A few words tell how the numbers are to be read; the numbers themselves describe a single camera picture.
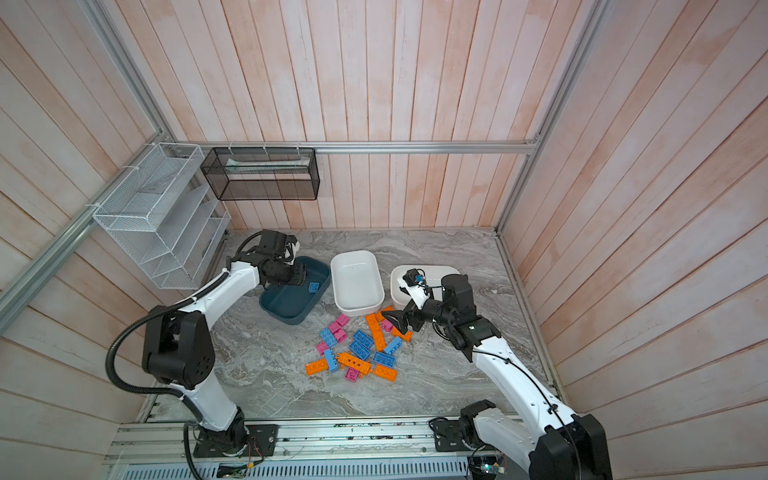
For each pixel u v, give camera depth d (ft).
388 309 3.16
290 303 3.18
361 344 2.90
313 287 3.31
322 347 2.89
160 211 2.42
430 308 2.18
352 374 2.69
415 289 2.16
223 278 1.88
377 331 3.04
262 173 3.45
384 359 2.81
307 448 2.40
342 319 3.05
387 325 3.02
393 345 2.86
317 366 2.81
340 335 2.95
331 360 2.77
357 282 3.45
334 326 3.03
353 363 2.76
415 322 2.21
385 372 2.75
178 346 1.54
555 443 1.28
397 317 2.21
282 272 2.64
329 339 2.97
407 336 3.00
